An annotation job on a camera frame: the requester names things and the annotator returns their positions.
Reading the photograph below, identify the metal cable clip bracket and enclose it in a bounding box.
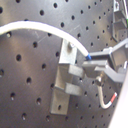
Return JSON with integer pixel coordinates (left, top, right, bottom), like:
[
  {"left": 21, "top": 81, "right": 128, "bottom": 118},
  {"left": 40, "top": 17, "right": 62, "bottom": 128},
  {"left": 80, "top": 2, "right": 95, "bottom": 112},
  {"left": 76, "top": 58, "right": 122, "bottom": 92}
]
[{"left": 50, "top": 40, "right": 84, "bottom": 115}]

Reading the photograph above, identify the black perforated board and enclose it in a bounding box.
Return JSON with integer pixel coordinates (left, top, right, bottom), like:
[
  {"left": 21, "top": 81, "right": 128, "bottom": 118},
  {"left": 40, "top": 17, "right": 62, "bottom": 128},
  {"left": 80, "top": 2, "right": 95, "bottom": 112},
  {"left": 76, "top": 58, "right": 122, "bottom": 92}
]
[{"left": 0, "top": 0, "right": 127, "bottom": 128}]

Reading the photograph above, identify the metal clip bracket top right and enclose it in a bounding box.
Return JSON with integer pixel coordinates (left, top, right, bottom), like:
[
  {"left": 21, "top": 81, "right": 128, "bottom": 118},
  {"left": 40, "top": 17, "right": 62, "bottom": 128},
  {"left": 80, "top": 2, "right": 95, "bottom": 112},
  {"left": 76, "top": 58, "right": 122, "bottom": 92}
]
[{"left": 112, "top": 0, "right": 127, "bottom": 42}]

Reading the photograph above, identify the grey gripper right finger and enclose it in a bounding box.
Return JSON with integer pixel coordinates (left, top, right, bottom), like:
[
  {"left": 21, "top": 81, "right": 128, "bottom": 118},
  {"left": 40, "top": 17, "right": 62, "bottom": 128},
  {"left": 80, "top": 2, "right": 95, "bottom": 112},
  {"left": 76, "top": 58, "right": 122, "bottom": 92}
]
[{"left": 84, "top": 37, "right": 128, "bottom": 64}]

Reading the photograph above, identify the white cable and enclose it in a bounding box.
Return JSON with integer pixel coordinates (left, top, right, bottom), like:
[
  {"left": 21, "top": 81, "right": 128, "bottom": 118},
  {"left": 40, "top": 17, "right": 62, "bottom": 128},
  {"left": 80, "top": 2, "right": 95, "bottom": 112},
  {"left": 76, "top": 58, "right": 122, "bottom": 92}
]
[{"left": 0, "top": 20, "right": 118, "bottom": 110}]

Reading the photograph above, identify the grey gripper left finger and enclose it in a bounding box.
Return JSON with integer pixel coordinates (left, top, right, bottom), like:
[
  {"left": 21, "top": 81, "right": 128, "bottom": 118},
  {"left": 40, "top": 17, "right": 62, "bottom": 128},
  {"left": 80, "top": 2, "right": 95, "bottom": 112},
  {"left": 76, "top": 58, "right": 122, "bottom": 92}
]
[{"left": 82, "top": 61, "right": 126, "bottom": 83}]

